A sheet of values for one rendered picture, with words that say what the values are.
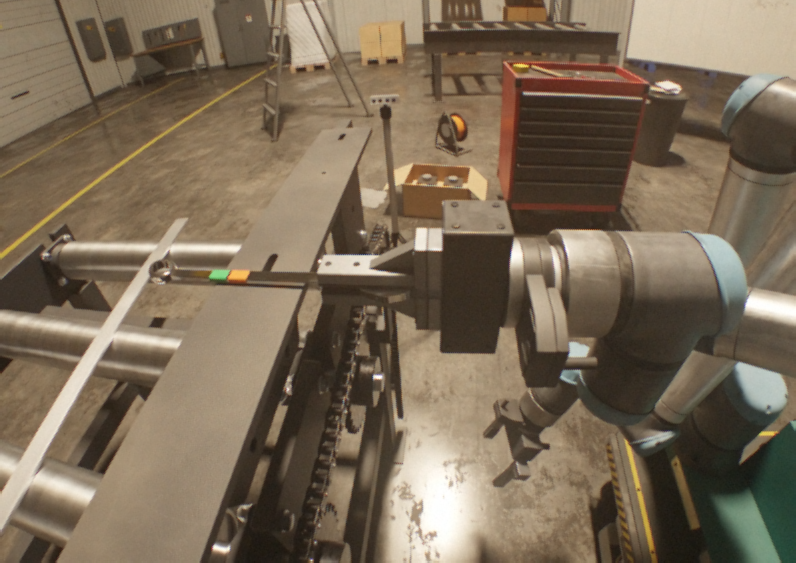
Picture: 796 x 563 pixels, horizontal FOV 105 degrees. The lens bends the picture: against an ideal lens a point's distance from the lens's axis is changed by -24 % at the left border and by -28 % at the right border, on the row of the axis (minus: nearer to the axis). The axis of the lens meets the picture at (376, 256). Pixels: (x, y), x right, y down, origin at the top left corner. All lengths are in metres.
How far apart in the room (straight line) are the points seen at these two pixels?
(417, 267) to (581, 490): 1.34
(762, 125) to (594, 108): 1.62
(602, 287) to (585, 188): 2.19
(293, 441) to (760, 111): 0.82
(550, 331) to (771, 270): 0.50
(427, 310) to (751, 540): 1.02
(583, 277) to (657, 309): 0.07
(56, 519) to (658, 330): 0.73
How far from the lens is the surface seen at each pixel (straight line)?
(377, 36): 8.11
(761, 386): 1.07
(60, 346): 0.95
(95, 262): 1.19
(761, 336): 0.51
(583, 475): 1.59
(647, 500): 1.27
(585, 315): 0.32
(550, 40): 5.35
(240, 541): 0.53
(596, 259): 0.32
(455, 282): 0.30
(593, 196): 2.53
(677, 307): 0.35
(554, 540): 1.49
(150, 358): 0.77
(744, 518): 1.22
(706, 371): 0.77
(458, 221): 0.29
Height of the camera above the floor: 1.39
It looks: 37 degrees down
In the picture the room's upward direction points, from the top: 6 degrees counter-clockwise
